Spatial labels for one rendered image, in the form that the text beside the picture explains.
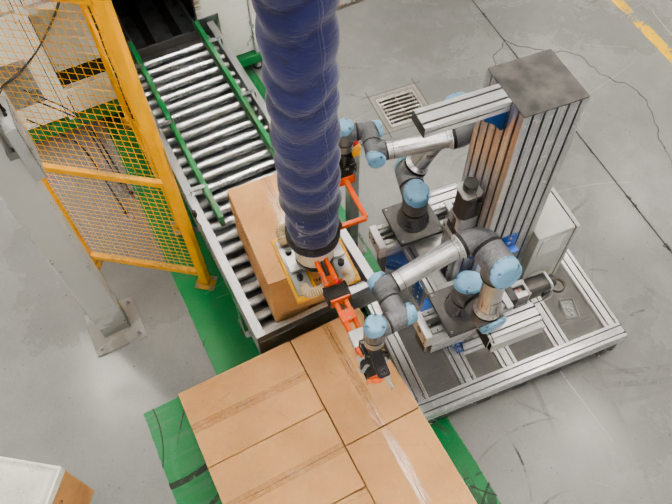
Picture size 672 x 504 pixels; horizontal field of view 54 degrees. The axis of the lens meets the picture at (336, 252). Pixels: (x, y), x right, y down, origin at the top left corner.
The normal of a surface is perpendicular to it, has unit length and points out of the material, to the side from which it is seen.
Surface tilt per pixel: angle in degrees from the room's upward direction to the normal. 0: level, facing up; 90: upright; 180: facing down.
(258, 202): 0
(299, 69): 87
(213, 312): 0
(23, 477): 0
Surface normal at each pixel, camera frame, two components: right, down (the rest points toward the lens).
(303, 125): -0.07, 0.66
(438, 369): -0.02, -0.53
